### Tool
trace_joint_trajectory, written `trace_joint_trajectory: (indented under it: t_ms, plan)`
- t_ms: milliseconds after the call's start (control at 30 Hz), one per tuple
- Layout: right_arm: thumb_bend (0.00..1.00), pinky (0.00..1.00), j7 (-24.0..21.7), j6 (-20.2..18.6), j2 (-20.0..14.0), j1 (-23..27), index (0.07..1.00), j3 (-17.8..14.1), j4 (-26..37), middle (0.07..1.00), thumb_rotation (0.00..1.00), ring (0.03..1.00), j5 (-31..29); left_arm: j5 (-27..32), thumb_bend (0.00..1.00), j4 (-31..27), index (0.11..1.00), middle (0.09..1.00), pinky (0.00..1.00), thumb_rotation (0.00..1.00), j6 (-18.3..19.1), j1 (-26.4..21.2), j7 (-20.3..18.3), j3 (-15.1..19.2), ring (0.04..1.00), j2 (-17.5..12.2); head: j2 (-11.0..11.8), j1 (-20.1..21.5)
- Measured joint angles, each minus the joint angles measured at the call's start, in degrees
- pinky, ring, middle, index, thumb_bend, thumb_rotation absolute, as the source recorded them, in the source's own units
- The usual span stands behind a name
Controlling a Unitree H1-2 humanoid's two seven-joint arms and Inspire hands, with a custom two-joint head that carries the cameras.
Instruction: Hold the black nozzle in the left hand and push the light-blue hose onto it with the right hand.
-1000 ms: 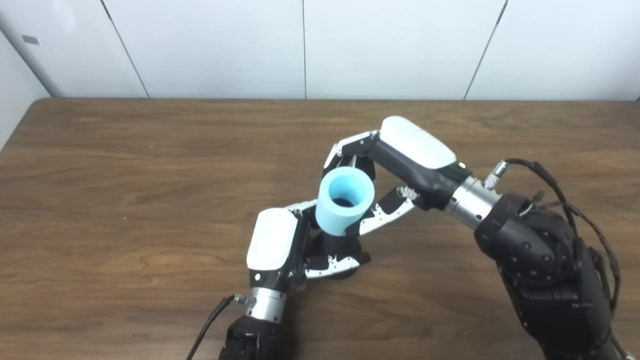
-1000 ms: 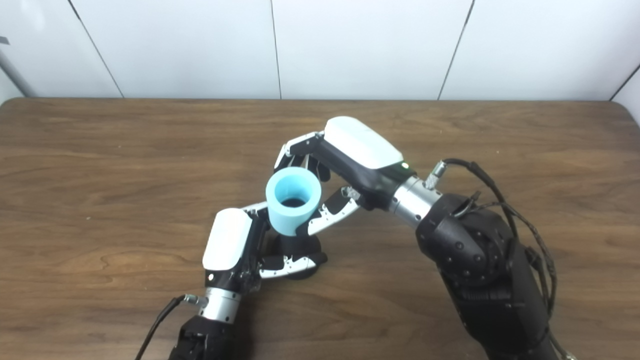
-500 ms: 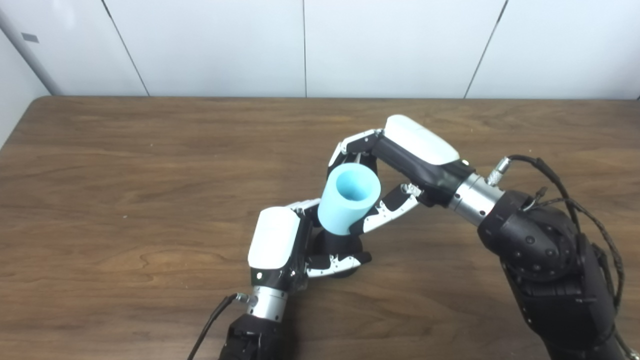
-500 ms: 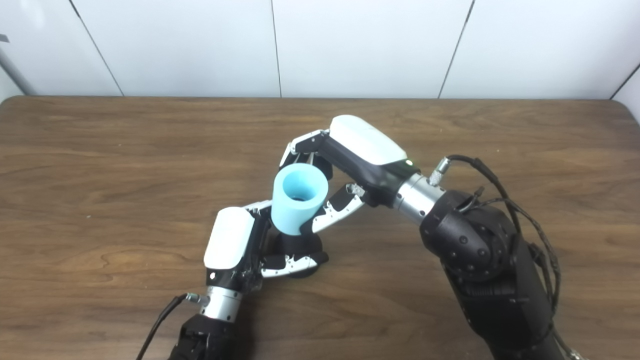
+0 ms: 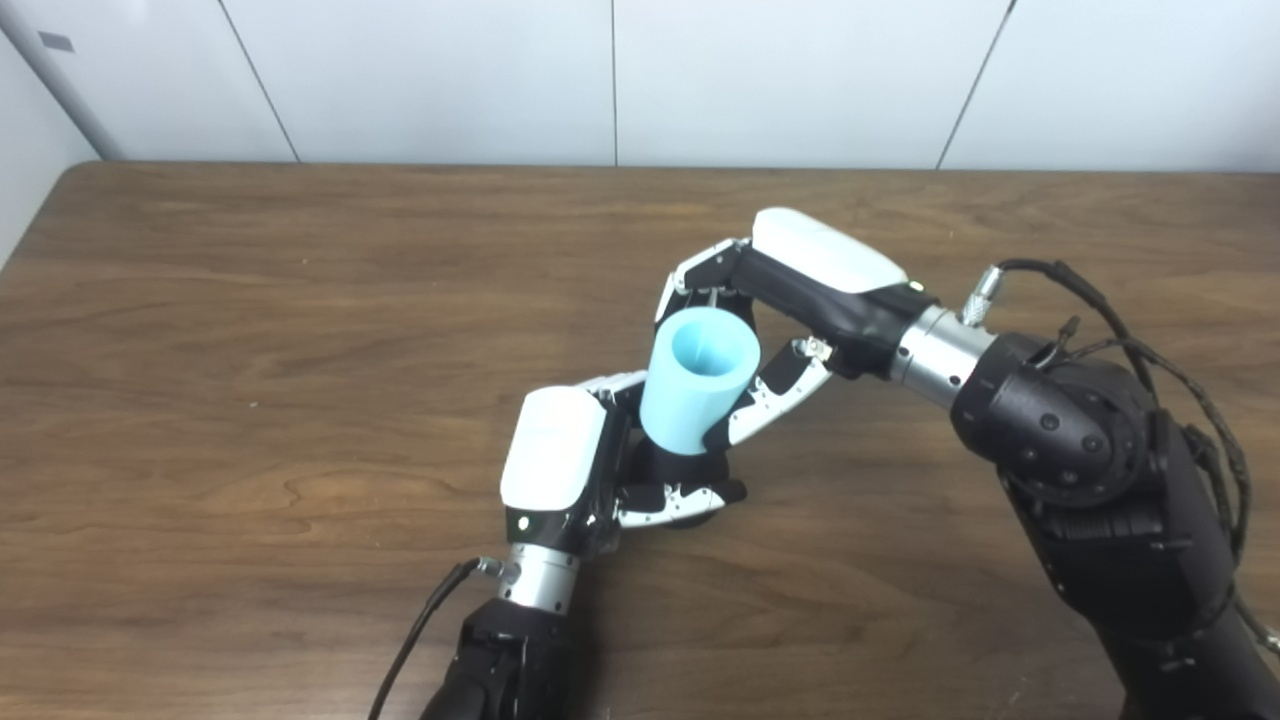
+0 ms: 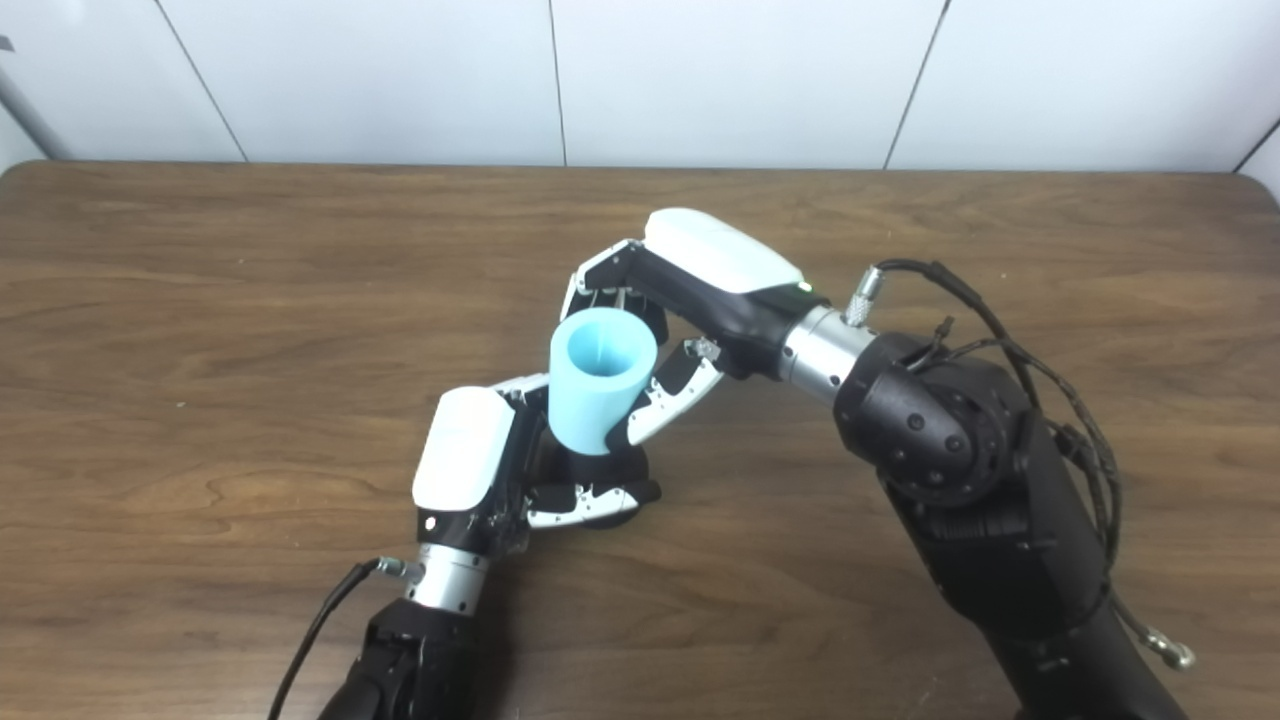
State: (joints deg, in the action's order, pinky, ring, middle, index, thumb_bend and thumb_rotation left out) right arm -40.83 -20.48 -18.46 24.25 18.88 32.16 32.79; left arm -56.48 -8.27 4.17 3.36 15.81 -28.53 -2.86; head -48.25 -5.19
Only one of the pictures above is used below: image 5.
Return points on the black funnel-shaped nozzle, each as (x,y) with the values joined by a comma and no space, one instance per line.
(675,468)

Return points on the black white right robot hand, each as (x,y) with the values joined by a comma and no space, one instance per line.
(830,260)

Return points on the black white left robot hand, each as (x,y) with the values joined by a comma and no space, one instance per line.
(550,450)

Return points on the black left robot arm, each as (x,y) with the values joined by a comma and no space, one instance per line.
(510,660)

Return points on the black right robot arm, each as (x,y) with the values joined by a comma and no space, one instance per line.
(1100,500)

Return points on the small grey wall label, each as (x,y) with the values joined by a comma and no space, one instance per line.
(56,41)

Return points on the grey wall corner post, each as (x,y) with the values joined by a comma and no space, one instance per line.
(60,90)

